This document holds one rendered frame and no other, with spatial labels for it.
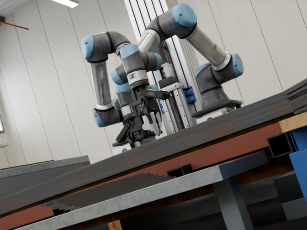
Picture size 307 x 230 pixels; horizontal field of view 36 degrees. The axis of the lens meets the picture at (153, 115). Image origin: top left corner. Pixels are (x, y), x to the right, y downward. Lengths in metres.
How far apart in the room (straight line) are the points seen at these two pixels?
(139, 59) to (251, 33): 10.37
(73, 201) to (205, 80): 1.44
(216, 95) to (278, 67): 9.44
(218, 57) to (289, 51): 9.54
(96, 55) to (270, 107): 1.42
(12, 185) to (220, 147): 1.48
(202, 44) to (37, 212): 1.13
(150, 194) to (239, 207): 0.19
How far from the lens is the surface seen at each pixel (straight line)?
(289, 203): 1.20
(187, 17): 2.17
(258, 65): 11.95
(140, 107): 1.76
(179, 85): 2.64
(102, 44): 2.43
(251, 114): 1.20
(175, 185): 0.94
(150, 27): 2.22
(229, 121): 1.22
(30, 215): 1.69
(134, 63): 1.78
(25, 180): 2.56
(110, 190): 1.19
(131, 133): 2.09
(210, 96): 2.45
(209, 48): 2.30
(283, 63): 11.85
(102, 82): 2.52
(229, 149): 1.23
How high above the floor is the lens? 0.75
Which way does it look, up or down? 8 degrees up
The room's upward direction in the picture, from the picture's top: 18 degrees counter-clockwise
